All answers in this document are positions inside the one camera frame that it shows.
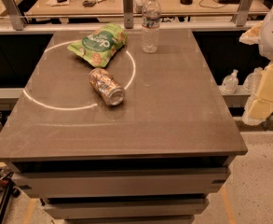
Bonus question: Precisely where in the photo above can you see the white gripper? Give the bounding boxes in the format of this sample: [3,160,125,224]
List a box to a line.
[239,7,273,126]

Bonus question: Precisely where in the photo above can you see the black stand on floor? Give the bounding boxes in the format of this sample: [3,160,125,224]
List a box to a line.
[0,172,20,224]

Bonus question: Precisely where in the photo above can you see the clear pump bottle right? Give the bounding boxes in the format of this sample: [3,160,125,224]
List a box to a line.
[242,67,263,93]

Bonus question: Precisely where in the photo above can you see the grey cabinet drawer unit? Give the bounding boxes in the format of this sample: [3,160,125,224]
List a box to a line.
[13,167,229,223]

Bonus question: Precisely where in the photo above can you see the green snack bag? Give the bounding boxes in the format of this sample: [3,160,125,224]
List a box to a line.
[67,23,128,68]

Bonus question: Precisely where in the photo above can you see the right metal bracket post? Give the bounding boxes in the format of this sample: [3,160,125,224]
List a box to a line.
[233,0,253,27]

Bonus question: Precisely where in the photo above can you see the middle metal bracket post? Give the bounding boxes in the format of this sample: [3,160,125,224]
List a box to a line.
[123,0,133,29]

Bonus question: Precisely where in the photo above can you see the clear pump bottle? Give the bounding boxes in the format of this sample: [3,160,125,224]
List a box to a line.
[242,67,263,93]
[221,69,239,94]

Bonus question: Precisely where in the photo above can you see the clear pump bottle left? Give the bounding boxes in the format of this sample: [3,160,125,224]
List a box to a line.
[221,69,239,94]

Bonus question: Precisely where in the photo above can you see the clear plastic water bottle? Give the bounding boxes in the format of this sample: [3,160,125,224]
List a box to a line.
[142,0,161,53]

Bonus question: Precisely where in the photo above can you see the black cable on desk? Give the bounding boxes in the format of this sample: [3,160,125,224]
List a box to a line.
[198,0,228,9]

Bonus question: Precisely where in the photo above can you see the metal bracket post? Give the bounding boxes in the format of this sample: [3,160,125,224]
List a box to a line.
[123,0,133,29]
[233,0,253,27]
[2,0,26,31]

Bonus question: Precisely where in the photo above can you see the left metal bracket post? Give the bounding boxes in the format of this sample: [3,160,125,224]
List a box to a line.
[2,0,26,31]

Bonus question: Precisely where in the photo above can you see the orange soda can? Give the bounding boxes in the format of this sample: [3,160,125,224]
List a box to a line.
[89,68,125,105]

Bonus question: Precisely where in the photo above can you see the black scissors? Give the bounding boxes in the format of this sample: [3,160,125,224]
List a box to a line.
[82,0,108,7]

